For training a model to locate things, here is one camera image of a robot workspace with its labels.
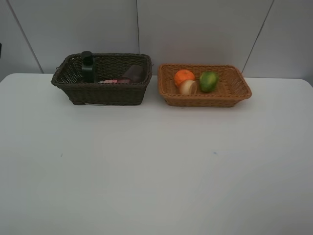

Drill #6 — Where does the pink lotion bottle white cap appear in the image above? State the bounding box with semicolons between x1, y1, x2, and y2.
98;79;118;84

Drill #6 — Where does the purple translucent plastic cup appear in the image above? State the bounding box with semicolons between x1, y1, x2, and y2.
117;65;143;84

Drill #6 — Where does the orange tangerine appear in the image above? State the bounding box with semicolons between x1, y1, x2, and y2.
174;70;195;87

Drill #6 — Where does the light orange wicker basket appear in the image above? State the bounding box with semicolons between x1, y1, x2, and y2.
157;63;252;107

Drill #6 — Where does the green lime fruit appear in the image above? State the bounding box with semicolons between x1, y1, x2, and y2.
199;71;219;93

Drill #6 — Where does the red orange round bun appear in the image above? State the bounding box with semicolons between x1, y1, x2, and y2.
179;80;198;95

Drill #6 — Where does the dark brown wicker basket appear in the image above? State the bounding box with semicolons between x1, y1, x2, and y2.
51;53;152;106

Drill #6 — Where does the dark green pump bottle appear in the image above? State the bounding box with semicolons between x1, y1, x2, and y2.
81;51;95;83

